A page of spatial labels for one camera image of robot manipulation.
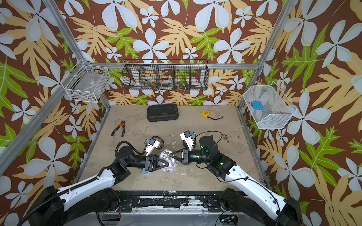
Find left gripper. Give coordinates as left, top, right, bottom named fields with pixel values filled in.
left=125, top=153, right=169, bottom=172

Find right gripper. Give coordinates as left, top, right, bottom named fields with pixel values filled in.
left=171, top=148, right=213, bottom=165

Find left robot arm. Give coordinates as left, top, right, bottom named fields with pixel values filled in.
left=18, top=141, right=169, bottom=226

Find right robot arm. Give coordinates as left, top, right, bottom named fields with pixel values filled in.
left=171, top=131, right=302, bottom=226

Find black hard case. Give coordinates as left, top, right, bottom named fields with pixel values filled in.
left=147, top=104, right=179, bottom=122

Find yellow tape measure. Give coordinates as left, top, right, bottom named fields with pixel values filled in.
left=201, top=111, right=224, bottom=121

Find orange black pliers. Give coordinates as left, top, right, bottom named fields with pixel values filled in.
left=111, top=120, right=126, bottom=137

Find blue object in basket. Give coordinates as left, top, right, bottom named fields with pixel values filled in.
left=251, top=101, right=263, bottom=111

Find white mesh basket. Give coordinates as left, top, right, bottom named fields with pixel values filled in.
left=243, top=82, right=297, bottom=130

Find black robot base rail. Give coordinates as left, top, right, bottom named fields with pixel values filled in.
left=93, top=190, right=247, bottom=213

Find black wire basket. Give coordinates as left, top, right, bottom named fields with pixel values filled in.
left=121, top=59, right=209, bottom=90

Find white wire basket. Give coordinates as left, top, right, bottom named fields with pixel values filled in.
left=62, top=60, right=110, bottom=103

